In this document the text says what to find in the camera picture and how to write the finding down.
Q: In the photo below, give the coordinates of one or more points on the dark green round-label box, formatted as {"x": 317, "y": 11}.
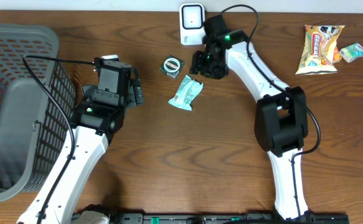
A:
{"x": 172, "y": 66}

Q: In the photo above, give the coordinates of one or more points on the grey plastic shopping basket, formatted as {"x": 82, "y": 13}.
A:
{"x": 36, "y": 95}

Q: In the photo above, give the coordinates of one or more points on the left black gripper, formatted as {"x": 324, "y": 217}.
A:
{"x": 137, "y": 96}

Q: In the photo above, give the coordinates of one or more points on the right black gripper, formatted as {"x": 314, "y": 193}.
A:
{"x": 196, "y": 65}

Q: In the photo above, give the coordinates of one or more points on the yellow snack bag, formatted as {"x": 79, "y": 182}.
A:
{"x": 319, "y": 50}

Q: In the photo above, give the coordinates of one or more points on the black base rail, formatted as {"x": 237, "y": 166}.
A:
{"x": 138, "y": 218}

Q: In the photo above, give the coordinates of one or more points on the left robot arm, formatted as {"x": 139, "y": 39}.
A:
{"x": 91, "y": 128}

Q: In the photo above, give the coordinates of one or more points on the teal tissue pack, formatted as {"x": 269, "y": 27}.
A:
{"x": 351, "y": 52}

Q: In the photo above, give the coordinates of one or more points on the pale teal wet-wipe pack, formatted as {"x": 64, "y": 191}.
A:
{"x": 188, "y": 90}

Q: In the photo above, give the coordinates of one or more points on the orange tissue pack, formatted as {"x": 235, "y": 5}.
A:
{"x": 336, "y": 55}

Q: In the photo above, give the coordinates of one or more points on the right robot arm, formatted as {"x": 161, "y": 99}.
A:
{"x": 280, "y": 125}

